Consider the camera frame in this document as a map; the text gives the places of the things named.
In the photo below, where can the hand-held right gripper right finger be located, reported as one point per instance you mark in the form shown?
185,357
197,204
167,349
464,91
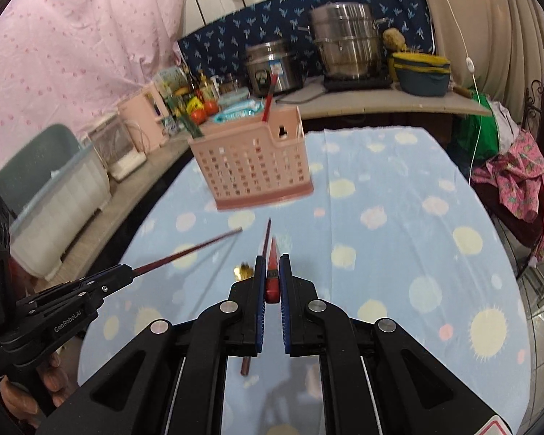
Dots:
285,308

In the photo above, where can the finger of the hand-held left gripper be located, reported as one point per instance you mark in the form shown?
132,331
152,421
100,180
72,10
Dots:
95,283

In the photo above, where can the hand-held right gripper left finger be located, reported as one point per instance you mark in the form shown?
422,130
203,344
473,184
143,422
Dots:
260,308

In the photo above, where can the red black-banded chopstick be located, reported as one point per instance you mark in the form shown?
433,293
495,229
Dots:
269,99
272,285

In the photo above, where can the dark red chopstick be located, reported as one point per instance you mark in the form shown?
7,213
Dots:
186,252
267,235

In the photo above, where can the pink perforated utensil basket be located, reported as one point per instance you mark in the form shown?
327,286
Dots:
254,167

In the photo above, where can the person's left hand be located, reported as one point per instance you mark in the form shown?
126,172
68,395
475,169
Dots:
56,378

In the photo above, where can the gold flower spoon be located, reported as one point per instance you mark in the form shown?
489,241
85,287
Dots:
244,272

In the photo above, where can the white ribbed plastic tub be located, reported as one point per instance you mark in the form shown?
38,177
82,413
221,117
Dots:
59,217

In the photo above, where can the wooden side counter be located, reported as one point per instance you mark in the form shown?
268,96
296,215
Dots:
131,181

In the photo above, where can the teal perforated tub lid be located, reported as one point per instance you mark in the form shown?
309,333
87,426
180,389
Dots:
41,154

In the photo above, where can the blue spotted tablecloth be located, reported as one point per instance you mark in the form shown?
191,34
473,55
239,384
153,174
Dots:
390,235

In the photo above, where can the white glass-sided appliance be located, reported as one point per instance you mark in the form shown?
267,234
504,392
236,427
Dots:
118,149

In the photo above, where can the pink kitchen appliance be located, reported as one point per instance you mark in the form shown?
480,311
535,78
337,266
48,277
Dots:
138,113

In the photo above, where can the red tomato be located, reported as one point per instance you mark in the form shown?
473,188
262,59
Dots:
197,116
210,108

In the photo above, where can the blue wet wipes packet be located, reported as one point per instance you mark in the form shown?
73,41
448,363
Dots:
238,111

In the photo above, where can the clear food container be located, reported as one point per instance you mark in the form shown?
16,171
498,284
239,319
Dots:
233,97

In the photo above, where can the colourful printed carton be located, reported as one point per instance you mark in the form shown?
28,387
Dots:
170,80

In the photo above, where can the pink dotted cloth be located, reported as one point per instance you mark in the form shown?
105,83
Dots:
72,54

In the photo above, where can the dark bottle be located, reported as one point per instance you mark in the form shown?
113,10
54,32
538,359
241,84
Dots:
193,84

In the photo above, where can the yellow bottle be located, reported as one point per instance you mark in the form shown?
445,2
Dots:
206,88

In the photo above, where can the pale back counter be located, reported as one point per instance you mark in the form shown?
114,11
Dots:
381,102

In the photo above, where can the black induction cooktop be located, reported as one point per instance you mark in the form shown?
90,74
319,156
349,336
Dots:
358,84

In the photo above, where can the steel rice cooker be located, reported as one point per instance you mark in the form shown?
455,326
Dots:
274,68

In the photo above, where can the green bag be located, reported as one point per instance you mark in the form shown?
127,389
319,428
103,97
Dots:
476,131

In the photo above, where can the pink floral cloth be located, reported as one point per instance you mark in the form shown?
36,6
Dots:
517,176

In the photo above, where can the blue container yellow lid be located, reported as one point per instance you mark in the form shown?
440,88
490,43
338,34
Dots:
421,77

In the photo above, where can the steel steamer pot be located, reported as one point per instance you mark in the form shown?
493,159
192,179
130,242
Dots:
347,40

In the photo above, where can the blue printed cloth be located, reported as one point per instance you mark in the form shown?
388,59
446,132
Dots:
235,31

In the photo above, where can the yellow plush toy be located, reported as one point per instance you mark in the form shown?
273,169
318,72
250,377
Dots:
394,38

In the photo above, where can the beige curtain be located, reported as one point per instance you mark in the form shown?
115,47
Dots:
503,22

